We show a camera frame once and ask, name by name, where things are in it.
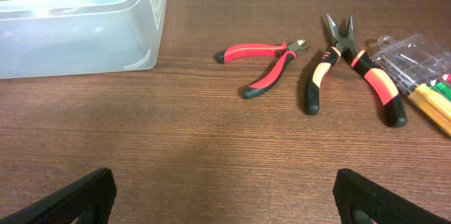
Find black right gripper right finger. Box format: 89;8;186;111
333;168;450;224

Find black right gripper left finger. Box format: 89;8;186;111
1;168;117;224

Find orange black needle-nose pliers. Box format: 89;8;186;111
304;15;407;128

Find clear screwdriver set case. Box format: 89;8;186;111
373;34;450;134

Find red black diagonal cutters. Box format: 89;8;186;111
214;39;310;99

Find clear plastic container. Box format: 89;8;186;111
1;0;166;79

